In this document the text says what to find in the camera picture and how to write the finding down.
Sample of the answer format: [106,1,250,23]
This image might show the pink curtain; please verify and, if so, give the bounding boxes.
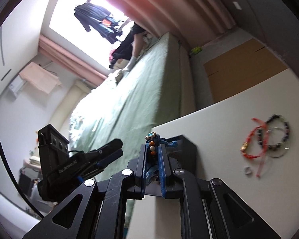
[107,0,235,48]

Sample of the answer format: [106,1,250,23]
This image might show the brown cardboard sheet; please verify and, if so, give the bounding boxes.
[204,39,287,103]

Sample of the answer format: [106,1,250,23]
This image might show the blue beaded bracelet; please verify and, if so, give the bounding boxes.
[145,132,179,186]

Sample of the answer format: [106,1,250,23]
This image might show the left curtain panel pink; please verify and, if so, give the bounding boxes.
[38,34,107,86]

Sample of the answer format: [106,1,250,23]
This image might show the black cable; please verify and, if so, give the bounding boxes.
[0,120,46,220]

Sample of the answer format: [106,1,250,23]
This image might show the white wall switch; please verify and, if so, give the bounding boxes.
[233,1,242,10]

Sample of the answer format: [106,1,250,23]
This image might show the green toy block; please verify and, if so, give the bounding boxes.
[191,46,202,55]

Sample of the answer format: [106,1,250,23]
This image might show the pink hanging towel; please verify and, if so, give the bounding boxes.
[19,62,61,94]

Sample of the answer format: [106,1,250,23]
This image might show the person in black clothes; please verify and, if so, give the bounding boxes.
[109,23,146,69]

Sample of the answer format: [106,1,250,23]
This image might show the thin silver bangle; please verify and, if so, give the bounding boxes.
[267,127,290,159]

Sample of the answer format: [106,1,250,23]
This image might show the black bead bracelet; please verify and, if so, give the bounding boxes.
[256,114,291,152]

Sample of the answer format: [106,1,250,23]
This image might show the dark hanging clothes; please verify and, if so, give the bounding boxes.
[74,2,125,44]

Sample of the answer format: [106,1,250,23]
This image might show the black jewelry box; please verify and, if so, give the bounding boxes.
[144,134,198,197]

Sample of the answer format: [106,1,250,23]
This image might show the green bed cover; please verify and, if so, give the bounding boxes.
[69,31,183,224]

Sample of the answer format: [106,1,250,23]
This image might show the white air conditioner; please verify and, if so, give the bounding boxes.
[8,75,27,98]

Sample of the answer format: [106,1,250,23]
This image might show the red woven string bracelet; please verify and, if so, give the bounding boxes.
[241,117,271,179]

